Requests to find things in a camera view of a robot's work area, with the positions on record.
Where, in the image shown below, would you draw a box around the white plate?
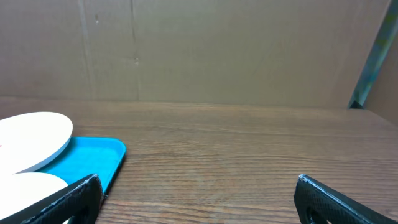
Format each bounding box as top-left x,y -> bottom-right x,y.
1,111 -> 73,176

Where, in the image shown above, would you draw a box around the yellow-green plate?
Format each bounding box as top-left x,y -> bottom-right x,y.
1,172 -> 68,222

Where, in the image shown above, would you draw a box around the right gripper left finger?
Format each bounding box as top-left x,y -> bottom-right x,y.
1,174 -> 103,224

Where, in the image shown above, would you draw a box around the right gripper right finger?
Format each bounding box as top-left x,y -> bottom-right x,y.
294,174 -> 397,224

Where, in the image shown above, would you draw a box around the teal plastic serving tray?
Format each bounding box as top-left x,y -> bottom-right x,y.
38,136 -> 126,195

